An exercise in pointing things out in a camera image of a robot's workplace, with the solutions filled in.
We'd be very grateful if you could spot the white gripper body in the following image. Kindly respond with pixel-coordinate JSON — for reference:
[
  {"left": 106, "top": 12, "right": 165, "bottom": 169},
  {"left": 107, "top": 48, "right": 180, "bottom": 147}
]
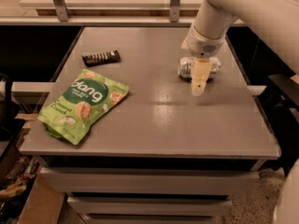
[{"left": 185, "top": 23, "right": 224, "bottom": 58}]

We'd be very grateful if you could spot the white green 7up can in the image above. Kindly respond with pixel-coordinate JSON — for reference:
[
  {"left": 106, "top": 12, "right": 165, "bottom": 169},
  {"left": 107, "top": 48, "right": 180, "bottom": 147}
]
[{"left": 178, "top": 57, "right": 221, "bottom": 79}]

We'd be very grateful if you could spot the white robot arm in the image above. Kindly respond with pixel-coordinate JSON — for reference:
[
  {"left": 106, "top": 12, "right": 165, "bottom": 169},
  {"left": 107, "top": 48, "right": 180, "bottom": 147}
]
[{"left": 185, "top": 0, "right": 299, "bottom": 96}]

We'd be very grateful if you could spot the dark chocolate bar wrapper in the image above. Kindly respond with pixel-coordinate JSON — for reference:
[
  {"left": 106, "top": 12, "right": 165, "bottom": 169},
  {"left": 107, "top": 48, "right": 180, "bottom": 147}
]
[{"left": 82, "top": 50, "right": 121, "bottom": 67}]

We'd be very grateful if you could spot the grey drawer cabinet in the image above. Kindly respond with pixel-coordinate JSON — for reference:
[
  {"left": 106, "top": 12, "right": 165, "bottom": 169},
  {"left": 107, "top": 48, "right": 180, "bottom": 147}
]
[{"left": 21, "top": 27, "right": 280, "bottom": 224}]

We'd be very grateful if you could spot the green Dang snack bag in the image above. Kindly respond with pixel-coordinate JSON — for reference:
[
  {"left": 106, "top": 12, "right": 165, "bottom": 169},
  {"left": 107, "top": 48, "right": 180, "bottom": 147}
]
[{"left": 37, "top": 69, "right": 129, "bottom": 145}]

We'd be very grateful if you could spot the brown cardboard box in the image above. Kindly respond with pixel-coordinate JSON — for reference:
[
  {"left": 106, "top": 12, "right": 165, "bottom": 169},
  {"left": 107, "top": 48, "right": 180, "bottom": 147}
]
[{"left": 17, "top": 174, "right": 64, "bottom": 224}]

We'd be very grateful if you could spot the middle metal bracket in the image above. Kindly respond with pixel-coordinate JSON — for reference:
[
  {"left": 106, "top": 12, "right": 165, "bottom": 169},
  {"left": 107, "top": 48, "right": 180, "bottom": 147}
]
[{"left": 169, "top": 0, "right": 180, "bottom": 22}]

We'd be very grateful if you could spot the metal bracket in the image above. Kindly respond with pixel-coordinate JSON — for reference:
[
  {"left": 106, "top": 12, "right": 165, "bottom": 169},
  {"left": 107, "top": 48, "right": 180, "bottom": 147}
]
[
  {"left": 169, "top": 0, "right": 180, "bottom": 22},
  {"left": 52, "top": 0, "right": 69, "bottom": 21}
]

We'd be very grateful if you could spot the left metal bracket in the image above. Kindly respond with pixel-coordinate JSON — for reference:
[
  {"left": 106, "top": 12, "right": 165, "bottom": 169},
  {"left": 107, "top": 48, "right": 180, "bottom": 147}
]
[{"left": 52, "top": 0, "right": 69, "bottom": 21}]

